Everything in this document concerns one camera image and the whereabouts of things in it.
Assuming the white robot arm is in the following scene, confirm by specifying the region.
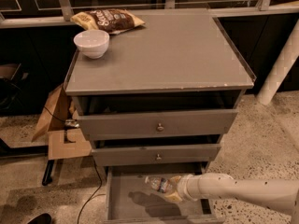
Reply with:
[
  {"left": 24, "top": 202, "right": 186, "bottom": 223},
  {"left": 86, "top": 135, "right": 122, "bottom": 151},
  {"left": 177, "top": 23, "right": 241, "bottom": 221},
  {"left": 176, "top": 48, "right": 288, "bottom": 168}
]
[{"left": 164, "top": 21, "right": 299, "bottom": 224}]

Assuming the brass top drawer knob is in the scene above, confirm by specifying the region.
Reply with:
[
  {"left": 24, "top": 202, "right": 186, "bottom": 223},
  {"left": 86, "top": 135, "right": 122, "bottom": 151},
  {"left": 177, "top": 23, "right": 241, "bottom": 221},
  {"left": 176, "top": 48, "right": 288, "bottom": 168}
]
[{"left": 156, "top": 123, "right": 164, "bottom": 132}]

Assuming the grey drawer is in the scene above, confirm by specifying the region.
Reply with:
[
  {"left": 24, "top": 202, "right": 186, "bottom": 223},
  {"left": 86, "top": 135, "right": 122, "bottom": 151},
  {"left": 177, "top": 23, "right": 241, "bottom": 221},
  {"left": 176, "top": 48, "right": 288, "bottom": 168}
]
[
  {"left": 92, "top": 135, "right": 221, "bottom": 166},
  {"left": 104, "top": 163, "right": 224, "bottom": 224},
  {"left": 78, "top": 91, "right": 237, "bottom": 140}
]

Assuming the grey wooden drawer cabinet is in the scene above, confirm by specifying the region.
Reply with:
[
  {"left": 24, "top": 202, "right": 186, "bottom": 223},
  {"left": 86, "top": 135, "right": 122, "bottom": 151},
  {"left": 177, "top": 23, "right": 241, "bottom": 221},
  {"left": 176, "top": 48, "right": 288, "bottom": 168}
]
[{"left": 64, "top": 8, "right": 257, "bottom": 224}]

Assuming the black metal stand leg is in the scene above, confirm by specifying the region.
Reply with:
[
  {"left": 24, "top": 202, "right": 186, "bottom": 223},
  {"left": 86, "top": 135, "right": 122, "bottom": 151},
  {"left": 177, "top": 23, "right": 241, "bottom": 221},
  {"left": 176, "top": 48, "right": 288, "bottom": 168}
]
[{"left": 42, "top": 160, "right": 54, "bottom": 186}]

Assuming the clear plastic water bottle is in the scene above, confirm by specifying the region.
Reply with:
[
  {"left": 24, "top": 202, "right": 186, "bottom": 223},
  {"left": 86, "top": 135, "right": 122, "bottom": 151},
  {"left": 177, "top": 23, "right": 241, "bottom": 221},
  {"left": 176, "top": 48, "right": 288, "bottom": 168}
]
[{"left": 145, "top": 176, "right": 174, "bottom": 194}]

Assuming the brown yellow chip bag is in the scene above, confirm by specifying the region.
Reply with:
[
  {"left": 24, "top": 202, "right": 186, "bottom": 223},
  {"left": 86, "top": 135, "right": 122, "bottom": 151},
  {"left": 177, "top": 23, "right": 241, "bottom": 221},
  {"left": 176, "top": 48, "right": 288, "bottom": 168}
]
[{"left": 71, "top": 8, "right": 144, "bottom": 35}]

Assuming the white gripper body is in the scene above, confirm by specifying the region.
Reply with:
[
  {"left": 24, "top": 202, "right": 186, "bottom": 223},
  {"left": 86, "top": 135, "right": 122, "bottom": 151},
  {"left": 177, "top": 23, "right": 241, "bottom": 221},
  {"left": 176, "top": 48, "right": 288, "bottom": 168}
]
[{"left": 177, "top": 175, "right": 198, "bottom": 202}]

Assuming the black shoe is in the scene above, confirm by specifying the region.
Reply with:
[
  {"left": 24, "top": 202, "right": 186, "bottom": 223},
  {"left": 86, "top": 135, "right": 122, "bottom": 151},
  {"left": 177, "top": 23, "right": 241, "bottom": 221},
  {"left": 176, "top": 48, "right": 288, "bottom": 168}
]
[{"left": 27, "top": 213, "right": 52, "bottom": 224}]

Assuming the brass middle drawer knob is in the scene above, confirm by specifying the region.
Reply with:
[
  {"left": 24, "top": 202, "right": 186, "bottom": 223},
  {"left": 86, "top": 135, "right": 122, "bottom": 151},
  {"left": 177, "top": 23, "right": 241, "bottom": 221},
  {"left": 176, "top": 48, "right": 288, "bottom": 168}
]
[{"left": 155, "top": 154, "right": 162, "bottom": 161}]

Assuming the brass drawer knob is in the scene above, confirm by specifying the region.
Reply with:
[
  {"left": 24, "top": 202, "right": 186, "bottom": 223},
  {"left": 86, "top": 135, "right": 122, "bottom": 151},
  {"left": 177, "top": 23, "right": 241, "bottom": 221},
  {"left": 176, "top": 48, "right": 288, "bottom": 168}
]
[
  {"left": 156, "top": 123, "right": 164, "bottom": 132},
  {"left": 155, "top": 154, "right": 162, "bottom": 161}
]

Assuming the grey bottom drawer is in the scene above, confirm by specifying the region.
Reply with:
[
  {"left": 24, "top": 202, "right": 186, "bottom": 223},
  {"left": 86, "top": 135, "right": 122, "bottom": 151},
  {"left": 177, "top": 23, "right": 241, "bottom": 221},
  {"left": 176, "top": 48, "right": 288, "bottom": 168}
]
[{"left": 104, "top": 163, "right": 224, "bottom": 224}]

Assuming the grey middle drawer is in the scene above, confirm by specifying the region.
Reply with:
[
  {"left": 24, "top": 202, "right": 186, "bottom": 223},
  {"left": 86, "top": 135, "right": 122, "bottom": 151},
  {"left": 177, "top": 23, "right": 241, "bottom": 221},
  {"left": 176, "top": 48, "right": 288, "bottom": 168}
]
[{"left": 92, "top": 135, "right": 221, "bottom": 166}]

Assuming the white ceramic bowl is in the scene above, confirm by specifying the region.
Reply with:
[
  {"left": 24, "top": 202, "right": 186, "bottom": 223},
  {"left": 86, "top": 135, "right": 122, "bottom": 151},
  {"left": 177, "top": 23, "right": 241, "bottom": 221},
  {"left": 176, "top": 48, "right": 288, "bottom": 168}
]
[{"left": 73, "top": 30, "right": 110, "bottom": 59}]

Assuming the metal window railing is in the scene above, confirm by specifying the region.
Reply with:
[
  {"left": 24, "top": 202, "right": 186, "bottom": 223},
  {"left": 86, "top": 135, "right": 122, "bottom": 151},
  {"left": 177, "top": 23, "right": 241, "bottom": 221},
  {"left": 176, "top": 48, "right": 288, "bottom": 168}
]
[{"left": 0, "top": 0, "right": 299, "bottom": 29}]

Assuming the black cable on floor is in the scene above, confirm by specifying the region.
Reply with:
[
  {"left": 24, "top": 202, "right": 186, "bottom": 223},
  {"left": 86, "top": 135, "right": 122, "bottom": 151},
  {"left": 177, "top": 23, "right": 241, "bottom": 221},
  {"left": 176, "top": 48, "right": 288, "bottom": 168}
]
[{"left": 43, "top": 105, "right": 104, "bottom": 224}]

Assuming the grey top drawer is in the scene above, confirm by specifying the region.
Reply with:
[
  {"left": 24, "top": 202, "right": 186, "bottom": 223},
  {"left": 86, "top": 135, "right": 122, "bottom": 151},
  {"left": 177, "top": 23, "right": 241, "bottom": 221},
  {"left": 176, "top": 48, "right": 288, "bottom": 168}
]
[{"left": 78, "top": 91, "right": 237, "bottom": 140}]

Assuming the brown cardboard box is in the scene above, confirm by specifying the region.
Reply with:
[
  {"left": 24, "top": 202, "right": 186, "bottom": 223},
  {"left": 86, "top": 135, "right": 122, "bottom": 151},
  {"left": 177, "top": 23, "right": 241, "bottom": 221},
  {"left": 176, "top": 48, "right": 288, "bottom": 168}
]
[{"left": 32, "top": 84, "right": 92, "bottom": 160}]

